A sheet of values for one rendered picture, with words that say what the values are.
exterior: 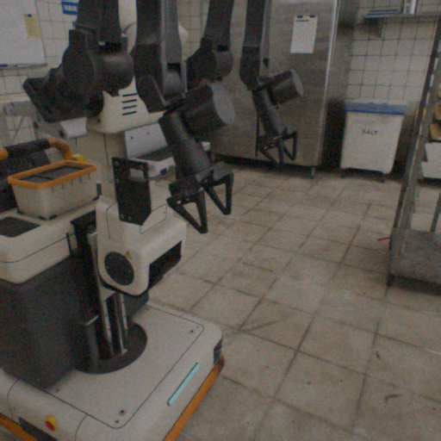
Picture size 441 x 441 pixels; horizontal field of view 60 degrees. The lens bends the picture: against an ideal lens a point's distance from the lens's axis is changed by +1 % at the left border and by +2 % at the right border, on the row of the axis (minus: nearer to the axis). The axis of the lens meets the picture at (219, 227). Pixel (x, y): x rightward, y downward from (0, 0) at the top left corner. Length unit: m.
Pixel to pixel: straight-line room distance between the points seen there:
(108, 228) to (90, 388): 0.58
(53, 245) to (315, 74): 3.24
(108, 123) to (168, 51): 0.30
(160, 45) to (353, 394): 1.49
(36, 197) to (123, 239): 0.32
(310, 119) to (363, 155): 0.69
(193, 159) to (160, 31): 0.20
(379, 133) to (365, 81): 0.84
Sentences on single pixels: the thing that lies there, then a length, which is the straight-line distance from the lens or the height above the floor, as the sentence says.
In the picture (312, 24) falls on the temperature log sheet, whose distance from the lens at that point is 4.01.
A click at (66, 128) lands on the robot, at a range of 0.82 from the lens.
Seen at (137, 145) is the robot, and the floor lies 1.06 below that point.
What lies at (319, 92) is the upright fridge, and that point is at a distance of 3.99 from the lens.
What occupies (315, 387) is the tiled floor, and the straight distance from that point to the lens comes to 1.75.
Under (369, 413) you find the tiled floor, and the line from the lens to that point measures 1.72.
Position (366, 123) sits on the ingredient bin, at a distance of 4.19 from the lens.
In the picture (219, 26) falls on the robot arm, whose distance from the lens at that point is 1.08.
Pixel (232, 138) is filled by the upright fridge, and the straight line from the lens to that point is 4.39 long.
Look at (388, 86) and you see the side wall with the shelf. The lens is 4.79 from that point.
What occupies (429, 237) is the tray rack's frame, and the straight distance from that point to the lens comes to 2.84.
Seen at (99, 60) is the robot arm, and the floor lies 1.25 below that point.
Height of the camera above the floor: 1.27
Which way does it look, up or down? 25 degrees down
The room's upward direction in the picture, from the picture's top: straight up
